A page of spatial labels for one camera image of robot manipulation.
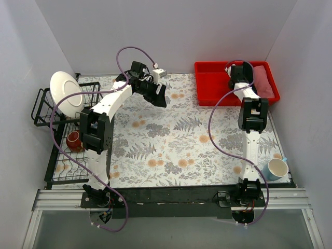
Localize black t shirt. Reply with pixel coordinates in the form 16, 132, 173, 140
251, 66, 258, 95

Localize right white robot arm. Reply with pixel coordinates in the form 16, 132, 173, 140
226, 62, 268, 206

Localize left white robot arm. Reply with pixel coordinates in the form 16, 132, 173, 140
79, 61, 167, 208

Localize rolled pink t shirt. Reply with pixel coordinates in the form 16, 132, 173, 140
254, 65, 274, 99

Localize red plastic bin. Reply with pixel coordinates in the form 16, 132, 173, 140
195, 61, 280, 106

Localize floral table mat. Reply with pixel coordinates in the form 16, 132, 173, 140
53, 73, 290, 188

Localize white ceramic plate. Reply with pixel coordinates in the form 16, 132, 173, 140
50, 71, 85, 118

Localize red floral bowl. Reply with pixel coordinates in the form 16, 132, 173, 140
66, 130, 85, 153

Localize blue ceramic mug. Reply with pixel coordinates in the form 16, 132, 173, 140
262, 158, 288, 181

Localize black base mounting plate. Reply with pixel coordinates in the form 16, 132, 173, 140
80, 185, 266, 219

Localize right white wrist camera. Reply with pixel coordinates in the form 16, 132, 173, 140
225, 66, 231, 75

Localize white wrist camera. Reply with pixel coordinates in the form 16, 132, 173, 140
225, 66, 231, 75
151, 68, 167, 83

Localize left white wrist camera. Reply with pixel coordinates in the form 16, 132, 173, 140
151, 68, 167, 83

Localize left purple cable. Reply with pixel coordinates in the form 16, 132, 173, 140
49, 46, 159, 232

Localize aluminium frame rail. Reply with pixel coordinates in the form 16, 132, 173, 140
32, 190, 89, 211

